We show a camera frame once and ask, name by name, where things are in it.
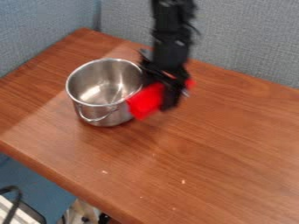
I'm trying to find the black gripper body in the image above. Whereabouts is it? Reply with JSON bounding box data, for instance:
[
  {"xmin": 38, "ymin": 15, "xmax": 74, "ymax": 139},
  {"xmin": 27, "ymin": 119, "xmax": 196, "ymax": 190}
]
[{"xmin": 140, "ymin": 29, "xmax": 192, "ymax": 83}]

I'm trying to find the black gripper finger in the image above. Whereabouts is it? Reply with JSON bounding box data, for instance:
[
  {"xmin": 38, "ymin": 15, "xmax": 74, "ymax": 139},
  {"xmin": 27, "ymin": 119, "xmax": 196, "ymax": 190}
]
[
  {"xmin": 138, "ymin": 62, "xmax": 161, "ymax": 86},
  {"xmin": 160, "ymin": 83, "xmax": 186, "ymax": 111}
]

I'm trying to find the red plastic block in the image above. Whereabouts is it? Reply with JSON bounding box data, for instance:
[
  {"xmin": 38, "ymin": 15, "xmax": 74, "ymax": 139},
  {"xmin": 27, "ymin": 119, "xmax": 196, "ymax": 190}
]
[{"xmin": 125, "ymin": 79, "xmax": 194, "ymax": 119}]

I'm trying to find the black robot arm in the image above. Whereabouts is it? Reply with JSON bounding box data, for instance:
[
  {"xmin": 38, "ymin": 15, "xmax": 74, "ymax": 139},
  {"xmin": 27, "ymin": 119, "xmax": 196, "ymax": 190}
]
[{"xmin": 140, "ymin": 0, "xmax": 196, "ymax": 111}]

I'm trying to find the metal pot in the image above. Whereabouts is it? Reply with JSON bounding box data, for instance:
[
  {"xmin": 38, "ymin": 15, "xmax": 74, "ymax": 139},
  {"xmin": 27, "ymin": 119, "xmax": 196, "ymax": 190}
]
[{"xmin": 65, "ymin": 58, "xmax": 142, "ymax": 127}]

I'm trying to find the black chair frame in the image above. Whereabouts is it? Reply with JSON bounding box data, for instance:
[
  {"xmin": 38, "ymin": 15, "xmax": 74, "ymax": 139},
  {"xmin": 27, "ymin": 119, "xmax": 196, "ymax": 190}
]
[{"xmin": 0, "ymin": 185, "xmax": 46, "ymax": 224}]

